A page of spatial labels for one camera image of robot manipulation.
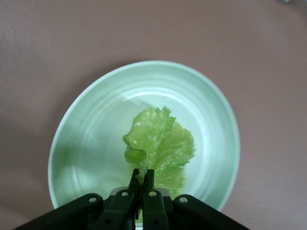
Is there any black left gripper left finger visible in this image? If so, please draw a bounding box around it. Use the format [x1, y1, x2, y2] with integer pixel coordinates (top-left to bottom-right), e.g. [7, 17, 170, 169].
[9, 168, 142, 230]

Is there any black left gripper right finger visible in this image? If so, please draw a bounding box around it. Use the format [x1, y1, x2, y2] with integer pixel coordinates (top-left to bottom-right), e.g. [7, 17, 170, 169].
[141, 169, 251, 230]

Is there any green lettuce leaf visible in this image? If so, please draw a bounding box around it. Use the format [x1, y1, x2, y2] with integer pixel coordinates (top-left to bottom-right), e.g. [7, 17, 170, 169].
[122, 106, 198, 195]

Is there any light green round plate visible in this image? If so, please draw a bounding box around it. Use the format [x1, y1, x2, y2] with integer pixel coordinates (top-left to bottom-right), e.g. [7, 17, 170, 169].
[47, 60, 241, 212]

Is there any brown table cover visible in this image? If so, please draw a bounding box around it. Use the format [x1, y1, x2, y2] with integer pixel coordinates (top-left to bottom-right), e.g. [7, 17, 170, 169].
[0, 0, 307, 230]

